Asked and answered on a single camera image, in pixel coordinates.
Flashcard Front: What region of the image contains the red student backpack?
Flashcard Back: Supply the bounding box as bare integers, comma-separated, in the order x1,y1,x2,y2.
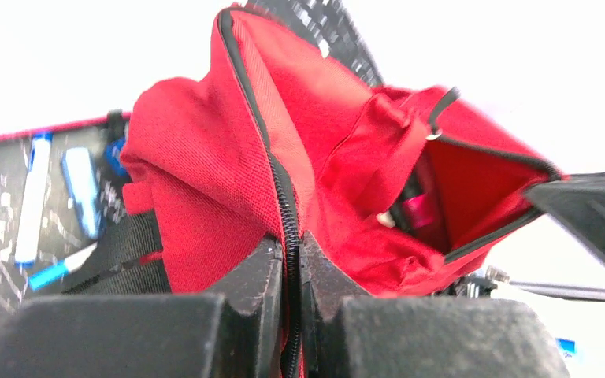
65,6,561,377

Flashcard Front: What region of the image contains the blue tipped pen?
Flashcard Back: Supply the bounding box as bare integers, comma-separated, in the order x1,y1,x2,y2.
28,243,98,291

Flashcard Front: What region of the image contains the white blue pen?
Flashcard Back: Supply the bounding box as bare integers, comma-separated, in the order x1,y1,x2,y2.
14,132,53,266
61,147,103,240

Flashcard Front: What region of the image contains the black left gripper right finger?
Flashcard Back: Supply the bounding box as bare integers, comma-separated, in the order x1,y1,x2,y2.
300,232,569,377

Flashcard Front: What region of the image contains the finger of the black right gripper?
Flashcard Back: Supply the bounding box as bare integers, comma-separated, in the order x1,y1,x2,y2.
525,172,605,264

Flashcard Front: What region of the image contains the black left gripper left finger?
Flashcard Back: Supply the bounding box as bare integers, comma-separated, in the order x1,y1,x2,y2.
0,237,282,377

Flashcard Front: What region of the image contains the pink framed whiteboard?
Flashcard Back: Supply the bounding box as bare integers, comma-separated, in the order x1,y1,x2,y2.
0,112,116,142

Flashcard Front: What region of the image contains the pink marker in pocket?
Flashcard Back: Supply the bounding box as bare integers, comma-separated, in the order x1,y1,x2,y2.
403,194,435,230

